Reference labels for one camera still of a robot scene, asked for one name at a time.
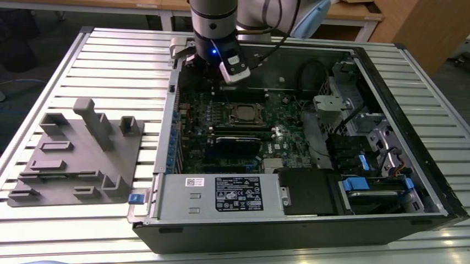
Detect metal socket cover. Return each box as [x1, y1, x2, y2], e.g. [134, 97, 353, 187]
[229, 103, 264, 124]

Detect CPU socket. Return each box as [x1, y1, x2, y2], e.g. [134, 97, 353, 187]
[226, 102, 266, 126]

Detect black graphics card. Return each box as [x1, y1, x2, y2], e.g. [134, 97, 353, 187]
[214, 135, 261, 163]

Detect wooden desk white legs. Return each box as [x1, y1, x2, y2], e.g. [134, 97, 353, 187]
[170, 0, 384, 42]
[13, 0, 173, 32]

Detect green motherboard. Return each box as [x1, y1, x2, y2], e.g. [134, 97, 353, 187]
[177, 89, 320, 174]

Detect silver drive cage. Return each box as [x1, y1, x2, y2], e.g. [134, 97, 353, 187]
[317, 62, 389, 138]

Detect silver finned heat sink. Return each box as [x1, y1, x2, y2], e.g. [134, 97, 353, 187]
[260, 157, 284, 169]

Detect black disk bay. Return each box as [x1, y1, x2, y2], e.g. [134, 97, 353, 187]
[324, 135, 379, 174]

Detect grey power supply unit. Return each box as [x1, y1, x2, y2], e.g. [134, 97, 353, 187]
[145, 173, 288, 221]

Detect grey parts rack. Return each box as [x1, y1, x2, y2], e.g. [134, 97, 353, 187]
[5, 98, 145, 208]

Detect wooden cabinet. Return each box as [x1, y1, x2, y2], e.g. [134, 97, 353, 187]
[368, 0, 470, 76]

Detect black PC case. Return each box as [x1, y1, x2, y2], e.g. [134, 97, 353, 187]
[126, 37, 470, 255]

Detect hard disk in blue carrier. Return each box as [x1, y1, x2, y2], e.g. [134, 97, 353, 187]
[339, 175, 415, 216]

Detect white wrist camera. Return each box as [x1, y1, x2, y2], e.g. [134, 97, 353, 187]
[218, 48, 252, 85]

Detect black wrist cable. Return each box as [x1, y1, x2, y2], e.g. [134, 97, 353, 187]
[252, 26, 294, 69]

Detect silver metal bracket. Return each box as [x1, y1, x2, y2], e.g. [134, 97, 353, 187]
[312, 95, 352, 113]

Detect thick black cable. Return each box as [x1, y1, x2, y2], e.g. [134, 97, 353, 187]
[329, 104, 364, 137]

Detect black wire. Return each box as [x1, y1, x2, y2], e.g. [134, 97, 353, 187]
[377, 146, 401, 173]

